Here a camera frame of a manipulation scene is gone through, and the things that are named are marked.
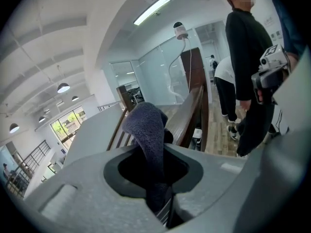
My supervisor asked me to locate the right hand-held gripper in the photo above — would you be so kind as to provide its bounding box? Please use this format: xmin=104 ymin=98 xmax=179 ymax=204
xmin=251 ymin=43 xmax=292 ymax=106

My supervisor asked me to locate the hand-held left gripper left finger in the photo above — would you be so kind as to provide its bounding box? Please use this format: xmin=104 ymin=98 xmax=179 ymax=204
xmin=24 ymin=104 xmax=171 ymax=233

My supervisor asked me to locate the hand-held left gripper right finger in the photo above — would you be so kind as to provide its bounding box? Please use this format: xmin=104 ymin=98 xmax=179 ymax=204
xmin=167 ymin=47 xmax=311 ymax=233

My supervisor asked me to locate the brown wooden handrail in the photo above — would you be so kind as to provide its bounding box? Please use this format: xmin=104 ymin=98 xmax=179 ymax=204
xmin=165 ymin=85 xmax=209 ymax=152

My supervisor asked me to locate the blue-grey knitted cloth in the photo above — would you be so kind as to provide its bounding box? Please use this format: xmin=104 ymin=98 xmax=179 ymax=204
xmin=121 ymin=102 xmax=189 ymax=216

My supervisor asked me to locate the person's right forearm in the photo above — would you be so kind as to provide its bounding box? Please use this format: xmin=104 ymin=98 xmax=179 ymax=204
xmin=271 ymin=0 xmax=307 ymax=72

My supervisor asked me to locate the brown wooden stair railing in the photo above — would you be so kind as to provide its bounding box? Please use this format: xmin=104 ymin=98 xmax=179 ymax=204
xmin=106 ymin=108 xmax=135 ymax=151

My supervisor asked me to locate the black metal railing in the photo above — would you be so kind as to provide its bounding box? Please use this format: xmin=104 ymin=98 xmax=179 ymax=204
xmin=4 ymin=139 xmax=52 ymax=199

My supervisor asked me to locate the brown wooden door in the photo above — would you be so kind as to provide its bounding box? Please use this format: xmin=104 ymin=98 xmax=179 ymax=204
xmin=180 ymin=47 xmax=206 ymax=89

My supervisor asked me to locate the large framed window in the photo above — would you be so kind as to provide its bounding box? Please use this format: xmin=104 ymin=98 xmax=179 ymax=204
xmin=50 ymin=105 xmax=87 ymax=150

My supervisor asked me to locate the white gooseneck stand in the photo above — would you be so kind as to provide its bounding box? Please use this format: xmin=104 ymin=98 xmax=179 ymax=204
xmin=167 ymin=39 xmax=192 ymax=104

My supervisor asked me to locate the long fluorescent ceiling light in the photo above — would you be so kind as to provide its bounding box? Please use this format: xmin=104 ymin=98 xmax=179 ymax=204
xmin=133 ymin=0 xmax=172 ymax=26

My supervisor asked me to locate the white camera with black lens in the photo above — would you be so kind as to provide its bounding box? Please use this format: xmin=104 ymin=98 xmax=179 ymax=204
xmin=173 ymin=21 xmax=189 ymax=40

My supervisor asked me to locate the brown wooden newel post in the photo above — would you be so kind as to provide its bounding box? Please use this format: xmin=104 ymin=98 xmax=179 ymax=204
xmin=116 ymin=85 xmax=135 ymax=112

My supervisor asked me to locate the glass partition wall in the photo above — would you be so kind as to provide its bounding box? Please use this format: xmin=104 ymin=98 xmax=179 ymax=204
xmin=109 ymin=28 xmax=202 ymax=105

